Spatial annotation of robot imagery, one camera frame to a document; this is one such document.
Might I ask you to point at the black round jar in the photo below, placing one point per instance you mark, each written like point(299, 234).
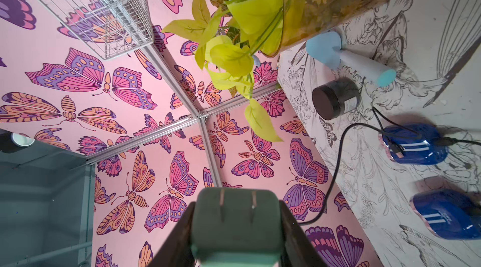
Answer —
point(335, 98)

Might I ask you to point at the white wire basket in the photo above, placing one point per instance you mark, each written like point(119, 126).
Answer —
point(109, 28)

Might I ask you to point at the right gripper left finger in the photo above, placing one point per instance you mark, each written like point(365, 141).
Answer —
point(176, 250)

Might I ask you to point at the potted green plant glass vase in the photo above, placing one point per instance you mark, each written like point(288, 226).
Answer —
point(229, 33)

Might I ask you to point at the green charger adapter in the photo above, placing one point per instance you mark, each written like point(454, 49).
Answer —
point(237, 227)

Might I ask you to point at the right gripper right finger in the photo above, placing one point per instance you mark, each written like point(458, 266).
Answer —
point(297, 250)

